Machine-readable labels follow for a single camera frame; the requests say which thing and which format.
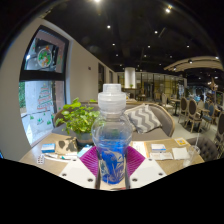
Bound white printed sheet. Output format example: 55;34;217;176
149;151;174;161

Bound small blue box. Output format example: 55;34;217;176
40;143;56;154

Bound blue and white leaflet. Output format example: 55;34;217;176
150;143;167;153

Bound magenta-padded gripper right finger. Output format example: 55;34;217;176
125;145;168;189

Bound light blue tissue pack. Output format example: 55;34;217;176
77;145;93;158

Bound white napkin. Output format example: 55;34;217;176
171;146;191;161

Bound group of ceiling lights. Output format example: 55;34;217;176
93;0;194;64

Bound clear blue-labelled water bottle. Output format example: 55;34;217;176
90;83;134;185

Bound white printed papers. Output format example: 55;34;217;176
132;141;148;158

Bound potted green plant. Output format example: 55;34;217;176
54;97;101;146

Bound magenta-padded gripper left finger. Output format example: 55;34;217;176
59;145;100;190

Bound yellow card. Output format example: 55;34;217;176
174;137;188;147

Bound blister pack of pills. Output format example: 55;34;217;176
35;153;46;165

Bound grey chevron cushion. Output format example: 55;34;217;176
123;103;163;134

